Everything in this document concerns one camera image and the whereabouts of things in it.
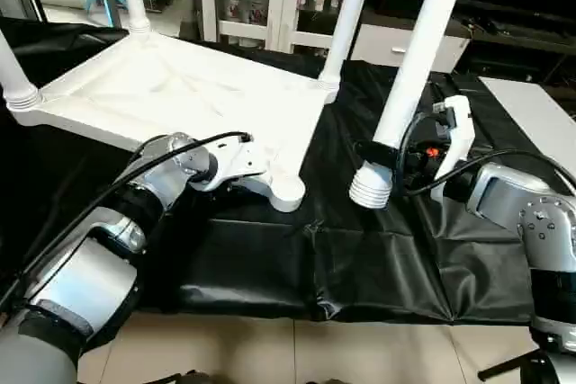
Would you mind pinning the white plastic table top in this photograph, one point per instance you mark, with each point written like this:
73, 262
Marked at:
180, 87

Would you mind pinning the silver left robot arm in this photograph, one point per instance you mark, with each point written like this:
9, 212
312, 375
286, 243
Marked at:
108, 240

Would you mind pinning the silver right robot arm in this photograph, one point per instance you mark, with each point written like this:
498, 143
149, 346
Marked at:
531, 213

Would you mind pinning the white drawer unit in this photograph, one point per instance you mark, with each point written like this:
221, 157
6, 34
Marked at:
396, 47

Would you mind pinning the black work mat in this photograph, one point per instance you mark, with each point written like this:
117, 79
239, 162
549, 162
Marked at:
342, 267

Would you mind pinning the black tripod leg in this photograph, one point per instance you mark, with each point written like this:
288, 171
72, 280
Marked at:
508, 366

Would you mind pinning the teal stand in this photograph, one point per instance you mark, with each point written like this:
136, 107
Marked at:
101, 2

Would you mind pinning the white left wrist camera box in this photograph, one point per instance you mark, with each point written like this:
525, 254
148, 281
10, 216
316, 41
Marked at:
236, 161

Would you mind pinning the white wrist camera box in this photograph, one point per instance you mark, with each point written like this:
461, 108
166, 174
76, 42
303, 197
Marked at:
236, 161
455, 141

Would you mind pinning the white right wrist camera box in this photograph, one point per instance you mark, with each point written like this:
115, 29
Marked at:
455, 141

